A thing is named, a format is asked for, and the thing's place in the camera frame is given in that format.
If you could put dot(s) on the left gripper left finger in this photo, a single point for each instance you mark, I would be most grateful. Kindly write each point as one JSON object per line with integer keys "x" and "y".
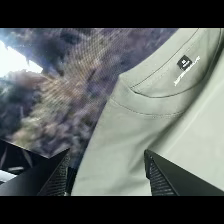
{"x": 43, "y": 176}

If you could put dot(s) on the green T-shirt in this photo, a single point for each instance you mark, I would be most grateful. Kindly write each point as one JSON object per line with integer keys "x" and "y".
{"x": 133, "y": 143}

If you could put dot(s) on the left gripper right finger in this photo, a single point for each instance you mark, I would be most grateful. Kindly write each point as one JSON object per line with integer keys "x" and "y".
{"x": 176, "y": 180}

